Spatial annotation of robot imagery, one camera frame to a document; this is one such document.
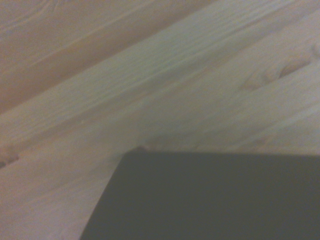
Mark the black Asus laptop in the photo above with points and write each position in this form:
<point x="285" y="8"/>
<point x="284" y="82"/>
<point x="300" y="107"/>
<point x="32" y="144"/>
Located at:
<point x="212" y="200"/>

